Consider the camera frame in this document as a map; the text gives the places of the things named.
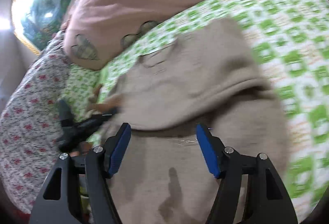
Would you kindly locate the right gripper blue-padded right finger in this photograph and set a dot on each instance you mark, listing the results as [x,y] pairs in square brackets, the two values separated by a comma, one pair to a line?
[267,199]

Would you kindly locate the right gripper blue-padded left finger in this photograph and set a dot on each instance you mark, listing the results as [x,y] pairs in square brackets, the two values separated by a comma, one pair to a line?
[59,200]

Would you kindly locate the beige knit sweater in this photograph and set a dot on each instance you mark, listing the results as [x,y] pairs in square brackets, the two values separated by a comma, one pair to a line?
[205,76]

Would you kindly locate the person's left hand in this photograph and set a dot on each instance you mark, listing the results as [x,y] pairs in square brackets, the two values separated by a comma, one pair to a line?
[113,101]

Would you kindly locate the red floral white quilt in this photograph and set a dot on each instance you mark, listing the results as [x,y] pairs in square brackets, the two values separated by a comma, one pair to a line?
[30,126]

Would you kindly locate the green white patterned bed sheet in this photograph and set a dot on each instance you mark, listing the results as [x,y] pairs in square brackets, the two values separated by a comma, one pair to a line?
[289,39]

